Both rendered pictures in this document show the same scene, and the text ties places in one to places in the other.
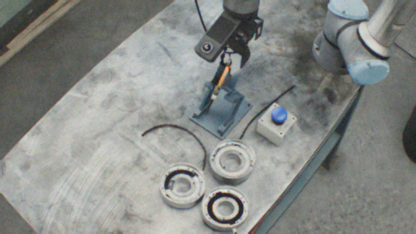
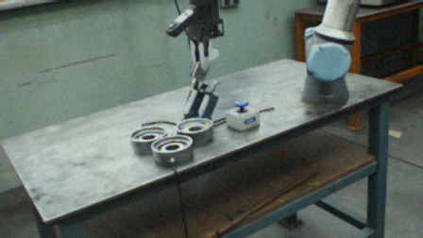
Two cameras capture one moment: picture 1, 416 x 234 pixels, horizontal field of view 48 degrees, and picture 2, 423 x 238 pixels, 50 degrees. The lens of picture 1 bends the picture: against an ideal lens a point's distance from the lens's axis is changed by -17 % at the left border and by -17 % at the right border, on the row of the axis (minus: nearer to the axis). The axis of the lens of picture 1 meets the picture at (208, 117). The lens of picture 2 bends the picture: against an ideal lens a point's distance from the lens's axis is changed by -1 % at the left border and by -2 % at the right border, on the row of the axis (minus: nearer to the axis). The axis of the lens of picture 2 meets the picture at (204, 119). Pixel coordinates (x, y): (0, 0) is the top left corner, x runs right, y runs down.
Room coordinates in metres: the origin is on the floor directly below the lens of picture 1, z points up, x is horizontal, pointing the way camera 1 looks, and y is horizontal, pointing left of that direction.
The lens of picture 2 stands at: (-0.44, -0.62, 1.31)
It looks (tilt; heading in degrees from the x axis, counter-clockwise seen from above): 21 degrees down; 26
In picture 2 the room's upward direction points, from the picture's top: 7 degrees counter-clockwise
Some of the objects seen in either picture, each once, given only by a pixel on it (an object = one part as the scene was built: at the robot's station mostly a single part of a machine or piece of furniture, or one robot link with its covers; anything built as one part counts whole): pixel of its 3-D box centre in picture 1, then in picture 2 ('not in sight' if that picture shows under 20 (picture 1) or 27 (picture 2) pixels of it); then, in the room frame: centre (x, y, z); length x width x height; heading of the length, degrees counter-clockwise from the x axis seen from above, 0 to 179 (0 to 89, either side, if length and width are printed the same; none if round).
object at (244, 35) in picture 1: (239, 21); (204, 19); (0.80, -0.05, 1.10); 0.09 x 0.08 x 0.12; 147
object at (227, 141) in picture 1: (231, 162); (194, 131); (0.62, -0.06, 0.82); 0.10 x 0.10 x 0.04
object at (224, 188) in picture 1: (225, 210); (173, 150); (0.50, -0.06, 0.82); 0.10 x 0.10 x 0.04
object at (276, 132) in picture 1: (278, 123); (244, 117); (0.74, -0.17, 0.82); 0.08 x 0.07 x 0.05; 146
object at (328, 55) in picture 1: (339, 44); (325, 81); (1.01, -0.35, 0.85); 0.15 x 0.15 x 0.10
